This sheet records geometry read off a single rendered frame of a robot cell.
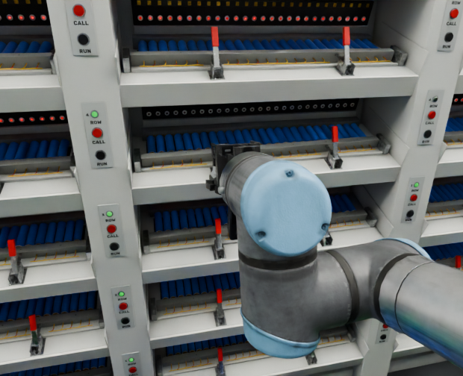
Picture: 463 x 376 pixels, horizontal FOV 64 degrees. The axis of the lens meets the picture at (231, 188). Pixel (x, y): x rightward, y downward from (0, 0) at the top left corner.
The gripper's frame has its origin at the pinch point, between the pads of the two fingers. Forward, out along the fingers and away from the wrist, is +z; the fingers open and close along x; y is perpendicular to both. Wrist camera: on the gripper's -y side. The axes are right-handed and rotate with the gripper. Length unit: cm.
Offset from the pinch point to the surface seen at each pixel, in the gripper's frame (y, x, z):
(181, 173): -0.1, 7.7, 8.0
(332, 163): -0.2, -25.6, 5.5
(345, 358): -61, -37, 19
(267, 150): 3.2, -12.1, 10.2
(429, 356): -70, -70, 24
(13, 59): 23.2, 36.1, 6.1
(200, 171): -0.1, 3.6, 8.0
